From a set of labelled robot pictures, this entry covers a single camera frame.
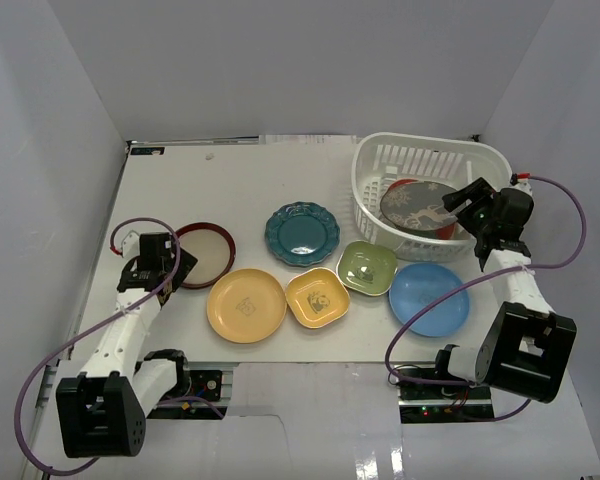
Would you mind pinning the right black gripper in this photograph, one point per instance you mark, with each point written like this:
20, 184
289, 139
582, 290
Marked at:
478, 190

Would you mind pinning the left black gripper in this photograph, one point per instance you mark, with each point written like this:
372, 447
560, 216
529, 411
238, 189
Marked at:
181, 267

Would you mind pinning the red plate with teal flower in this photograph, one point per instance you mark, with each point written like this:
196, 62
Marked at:
447, 231

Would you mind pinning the dark red rimmed plate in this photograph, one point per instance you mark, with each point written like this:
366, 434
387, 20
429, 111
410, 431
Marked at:
215, 251

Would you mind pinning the grey plate with deer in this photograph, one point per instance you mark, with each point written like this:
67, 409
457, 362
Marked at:
415, 207

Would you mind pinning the round yellow plate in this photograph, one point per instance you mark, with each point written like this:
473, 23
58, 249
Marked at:
246, 306

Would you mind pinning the round blue plate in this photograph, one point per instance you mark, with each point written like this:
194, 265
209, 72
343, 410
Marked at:
417, 285

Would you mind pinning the teal scalloped plate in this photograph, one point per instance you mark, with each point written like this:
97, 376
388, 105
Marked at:
302, 234

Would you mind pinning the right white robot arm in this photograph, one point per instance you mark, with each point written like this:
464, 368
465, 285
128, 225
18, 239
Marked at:
527, 348

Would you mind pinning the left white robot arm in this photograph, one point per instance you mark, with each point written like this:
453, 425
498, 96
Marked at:
102, 411

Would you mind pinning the white plastic dish bin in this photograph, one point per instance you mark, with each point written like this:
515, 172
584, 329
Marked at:
384, 158

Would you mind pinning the square green panda dish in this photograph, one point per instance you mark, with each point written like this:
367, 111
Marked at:
367, 268

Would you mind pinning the square yellow panda dish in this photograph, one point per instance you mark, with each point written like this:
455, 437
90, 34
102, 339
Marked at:
317, 298

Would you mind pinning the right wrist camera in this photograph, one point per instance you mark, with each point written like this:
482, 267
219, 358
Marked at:
520, 181

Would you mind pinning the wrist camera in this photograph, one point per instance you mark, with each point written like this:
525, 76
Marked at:
520, 181
129, 247

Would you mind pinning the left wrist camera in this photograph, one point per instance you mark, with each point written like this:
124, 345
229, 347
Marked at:
129, 247

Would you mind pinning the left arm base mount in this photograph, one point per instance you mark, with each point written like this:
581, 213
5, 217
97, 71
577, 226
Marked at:
202, 401

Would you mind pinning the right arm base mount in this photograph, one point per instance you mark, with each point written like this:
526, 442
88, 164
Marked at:
421, 404

